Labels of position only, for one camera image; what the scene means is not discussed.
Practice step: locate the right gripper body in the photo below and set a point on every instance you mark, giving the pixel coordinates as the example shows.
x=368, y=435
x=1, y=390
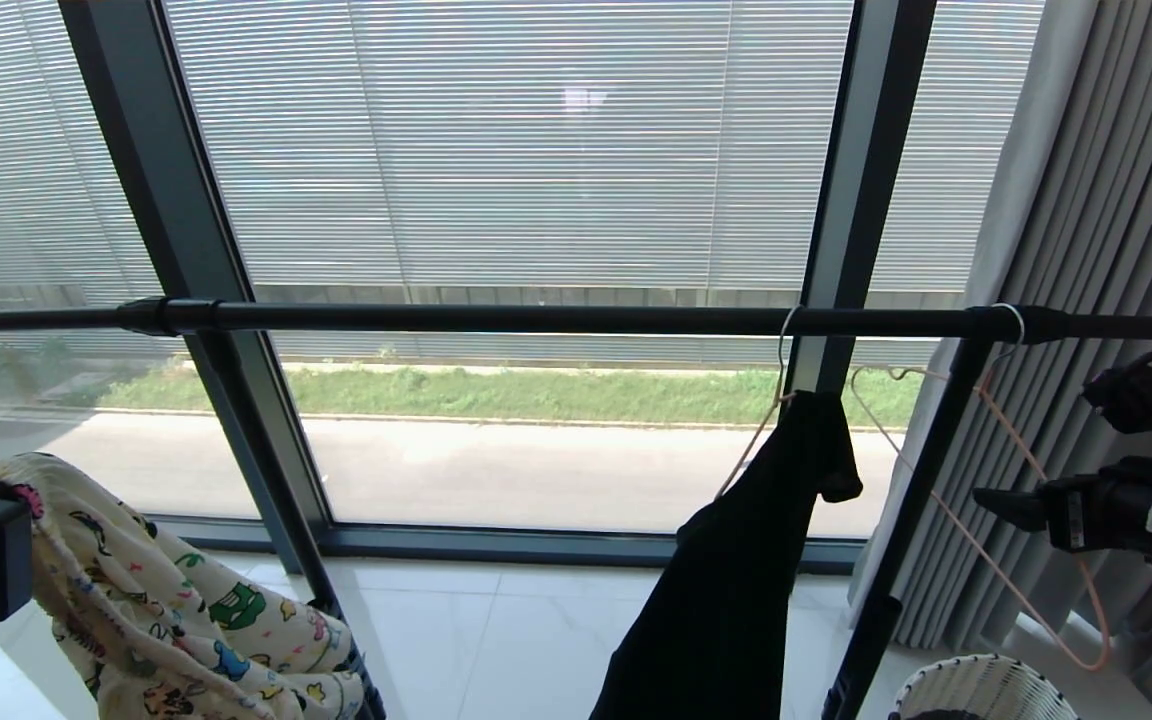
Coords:
x=1096, y=515

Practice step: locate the pink clothes hanger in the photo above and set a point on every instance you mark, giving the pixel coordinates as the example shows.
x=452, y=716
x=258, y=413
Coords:
x=781, y=365
x=996, y=572

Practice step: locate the cream printed garment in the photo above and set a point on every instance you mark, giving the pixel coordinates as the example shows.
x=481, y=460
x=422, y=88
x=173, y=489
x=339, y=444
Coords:
x=136, y=600

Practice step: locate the black garment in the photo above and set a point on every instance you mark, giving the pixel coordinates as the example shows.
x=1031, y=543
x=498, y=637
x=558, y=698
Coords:
x=716, y=600

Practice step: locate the white laundry basket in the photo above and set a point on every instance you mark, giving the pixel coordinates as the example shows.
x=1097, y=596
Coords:
x=986, y=685

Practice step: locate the black clothes rack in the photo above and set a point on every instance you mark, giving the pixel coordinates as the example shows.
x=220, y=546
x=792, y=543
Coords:
x=536, y=320

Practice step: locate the beige curtain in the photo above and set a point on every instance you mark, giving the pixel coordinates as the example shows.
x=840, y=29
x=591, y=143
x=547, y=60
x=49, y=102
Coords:
x=1116, y=150

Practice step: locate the window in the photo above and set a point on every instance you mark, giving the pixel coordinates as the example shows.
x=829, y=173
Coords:
x=181, y=200

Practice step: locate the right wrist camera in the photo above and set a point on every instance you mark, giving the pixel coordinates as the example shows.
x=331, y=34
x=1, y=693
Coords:
x=1136, y=400

